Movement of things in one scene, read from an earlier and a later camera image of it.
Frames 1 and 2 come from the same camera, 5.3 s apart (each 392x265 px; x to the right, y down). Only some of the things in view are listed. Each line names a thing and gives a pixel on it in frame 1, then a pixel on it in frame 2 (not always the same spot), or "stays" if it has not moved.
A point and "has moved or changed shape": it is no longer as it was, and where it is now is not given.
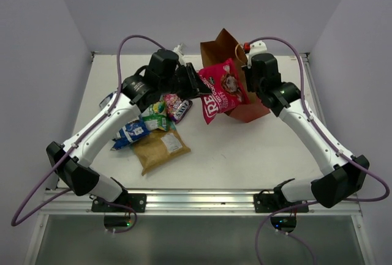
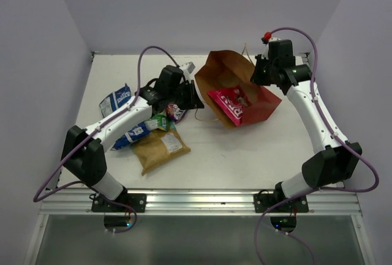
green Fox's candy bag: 152,122 stays
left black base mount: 137,201 stays
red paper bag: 222,48 -> 223,69
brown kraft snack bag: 158,147 stays
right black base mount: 269,203 stays
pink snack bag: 227,91 has moved or changed shape
